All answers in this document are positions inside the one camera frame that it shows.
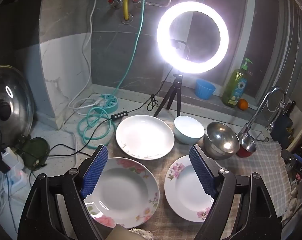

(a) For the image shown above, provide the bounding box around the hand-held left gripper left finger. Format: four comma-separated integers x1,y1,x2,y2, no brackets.
17,144,109,240

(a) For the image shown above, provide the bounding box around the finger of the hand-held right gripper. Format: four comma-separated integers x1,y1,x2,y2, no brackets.
281,149,302,165

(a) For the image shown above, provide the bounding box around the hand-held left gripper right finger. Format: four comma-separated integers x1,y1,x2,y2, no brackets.
189,144,282,240

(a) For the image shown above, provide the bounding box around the small pink floral plate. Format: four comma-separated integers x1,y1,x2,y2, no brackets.
164,155,223,222

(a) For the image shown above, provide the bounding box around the large pink floral plate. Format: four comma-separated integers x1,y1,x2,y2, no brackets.
83,157,159,229

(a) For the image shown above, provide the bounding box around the large steel bowl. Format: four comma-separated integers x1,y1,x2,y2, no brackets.
203,122,240,160

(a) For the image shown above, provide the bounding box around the small red steel bowl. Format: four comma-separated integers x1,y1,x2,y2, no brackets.
236,133,257,158

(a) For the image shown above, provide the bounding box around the light blue bowl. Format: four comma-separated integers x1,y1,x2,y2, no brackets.
174,116,205,145

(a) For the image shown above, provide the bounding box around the white plate with leaf print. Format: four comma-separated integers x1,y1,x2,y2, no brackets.
115,115,175,160

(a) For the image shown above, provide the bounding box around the person's right hand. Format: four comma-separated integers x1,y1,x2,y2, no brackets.
284,181,302,219

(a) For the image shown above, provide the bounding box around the beige checkered cloth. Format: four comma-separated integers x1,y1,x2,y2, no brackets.
101,120,292,240

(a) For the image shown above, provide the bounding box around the dark blue knife holder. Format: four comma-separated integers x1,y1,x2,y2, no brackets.
270,100,297,148

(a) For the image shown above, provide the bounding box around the chrome faucet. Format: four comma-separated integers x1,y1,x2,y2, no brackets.
238,87,287,140

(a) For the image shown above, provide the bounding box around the round teal power strip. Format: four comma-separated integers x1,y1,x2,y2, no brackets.
93,94,119,114

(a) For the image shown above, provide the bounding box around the white power strip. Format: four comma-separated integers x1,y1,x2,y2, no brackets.
6,169,30,191
0,166,18,214

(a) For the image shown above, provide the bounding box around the blue ribbed plastic cup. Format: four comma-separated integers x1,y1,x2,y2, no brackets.
195,79,216,100

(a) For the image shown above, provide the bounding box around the green dish soap bottle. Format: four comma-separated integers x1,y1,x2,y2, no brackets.
222,58,253,108

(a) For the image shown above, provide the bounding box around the white charger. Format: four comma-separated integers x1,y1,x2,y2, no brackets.
1,147,20,168

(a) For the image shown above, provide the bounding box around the steel pot lid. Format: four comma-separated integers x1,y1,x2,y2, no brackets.
0,65,35,144

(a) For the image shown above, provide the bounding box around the chrome sprayer hose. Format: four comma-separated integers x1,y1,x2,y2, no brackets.
266,100,287,133

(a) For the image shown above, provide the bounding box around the black ring light cable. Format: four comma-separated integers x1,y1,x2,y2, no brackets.
45,65,173,158

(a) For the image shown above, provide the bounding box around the teal power cable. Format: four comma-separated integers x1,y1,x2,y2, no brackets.
77,0,151,148

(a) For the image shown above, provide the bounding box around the white power cable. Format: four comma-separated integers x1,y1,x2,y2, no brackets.
64,0,103,110

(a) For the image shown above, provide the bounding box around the white ring light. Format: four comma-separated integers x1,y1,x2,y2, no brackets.
157,1,229,74

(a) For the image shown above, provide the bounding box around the yellow hose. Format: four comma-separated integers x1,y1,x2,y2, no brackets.
123,0,139,22

